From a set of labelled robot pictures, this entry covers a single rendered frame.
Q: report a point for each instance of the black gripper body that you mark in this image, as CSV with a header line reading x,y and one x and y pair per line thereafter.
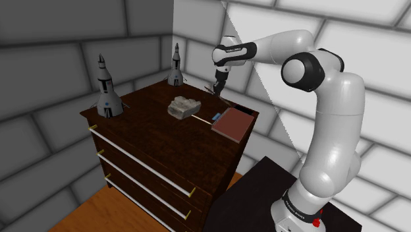
x,y
221,80

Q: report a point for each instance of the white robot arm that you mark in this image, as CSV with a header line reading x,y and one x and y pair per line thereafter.
x,y
337,128

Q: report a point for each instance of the thin brown stick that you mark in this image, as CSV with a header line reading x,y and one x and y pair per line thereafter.
x,y
224,100

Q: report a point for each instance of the pale stick with blue tip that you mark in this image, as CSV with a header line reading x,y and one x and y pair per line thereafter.
x,y
202,119

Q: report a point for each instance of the small grey rocket figure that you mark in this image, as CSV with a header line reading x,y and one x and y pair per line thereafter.
x,y
176,74

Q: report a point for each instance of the red book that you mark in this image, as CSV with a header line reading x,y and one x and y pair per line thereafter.
x,y
232,125

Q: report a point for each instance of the grey rock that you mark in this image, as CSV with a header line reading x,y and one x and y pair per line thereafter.
x,y
183,107

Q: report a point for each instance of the dark wooden chest of drawers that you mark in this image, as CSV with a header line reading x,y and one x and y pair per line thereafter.
x,y
154,141

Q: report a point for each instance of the large grey rocket figure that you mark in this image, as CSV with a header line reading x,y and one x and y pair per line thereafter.
x,y
107,99

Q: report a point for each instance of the dark robot stand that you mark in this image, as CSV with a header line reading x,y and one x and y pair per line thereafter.
x,y
244,199

